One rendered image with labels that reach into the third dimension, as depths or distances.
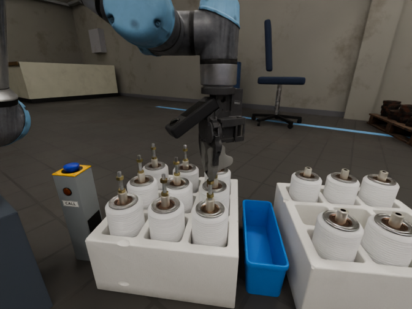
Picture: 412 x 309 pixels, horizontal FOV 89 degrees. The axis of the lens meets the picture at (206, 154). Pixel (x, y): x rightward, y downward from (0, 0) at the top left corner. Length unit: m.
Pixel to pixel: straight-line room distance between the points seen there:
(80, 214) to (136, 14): 0.58
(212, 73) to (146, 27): 0.17
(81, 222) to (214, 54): 0.60
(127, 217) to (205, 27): 0.47
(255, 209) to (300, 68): 3.07
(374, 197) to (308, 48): 3.06
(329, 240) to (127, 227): 0.49
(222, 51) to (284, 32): 3.43
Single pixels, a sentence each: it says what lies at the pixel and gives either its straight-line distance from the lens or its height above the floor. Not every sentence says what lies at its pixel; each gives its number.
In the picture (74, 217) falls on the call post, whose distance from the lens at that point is 0.76.
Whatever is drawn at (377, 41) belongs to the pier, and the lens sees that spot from 3.56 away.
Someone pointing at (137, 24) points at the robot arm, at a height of 0.63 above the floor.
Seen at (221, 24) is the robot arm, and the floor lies 0.66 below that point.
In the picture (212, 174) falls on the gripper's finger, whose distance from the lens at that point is 0.48.
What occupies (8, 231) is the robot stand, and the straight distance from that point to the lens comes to 0.62.
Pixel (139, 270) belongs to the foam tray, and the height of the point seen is 0.10.
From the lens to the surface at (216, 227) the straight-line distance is 0.53.
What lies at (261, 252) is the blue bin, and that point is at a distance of 0.81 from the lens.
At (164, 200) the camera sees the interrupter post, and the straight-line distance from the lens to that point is 0.56.
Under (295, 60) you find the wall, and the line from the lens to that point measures 3.75.
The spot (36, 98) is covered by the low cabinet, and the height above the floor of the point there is 0.10.
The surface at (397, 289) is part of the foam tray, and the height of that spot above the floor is 0.14.
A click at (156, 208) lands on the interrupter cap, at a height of 0.25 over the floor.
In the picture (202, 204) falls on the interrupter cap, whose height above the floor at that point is 0.25.
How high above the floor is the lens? 0.57
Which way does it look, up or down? 21 degrees down
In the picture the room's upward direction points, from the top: straight up
